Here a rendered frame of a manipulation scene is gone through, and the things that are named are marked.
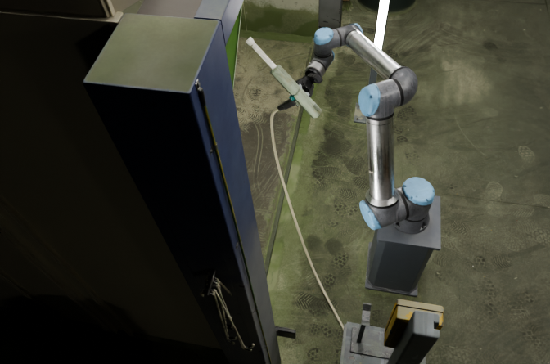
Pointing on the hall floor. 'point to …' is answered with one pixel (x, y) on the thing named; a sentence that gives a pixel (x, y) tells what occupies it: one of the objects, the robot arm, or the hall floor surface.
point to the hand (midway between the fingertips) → (296, 100)
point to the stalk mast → (417, 339)
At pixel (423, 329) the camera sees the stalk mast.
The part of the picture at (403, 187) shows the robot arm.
